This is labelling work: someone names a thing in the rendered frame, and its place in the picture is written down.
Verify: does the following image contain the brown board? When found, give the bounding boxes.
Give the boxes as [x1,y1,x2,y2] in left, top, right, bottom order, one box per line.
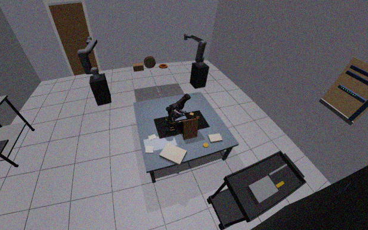
[177,116,199,140]

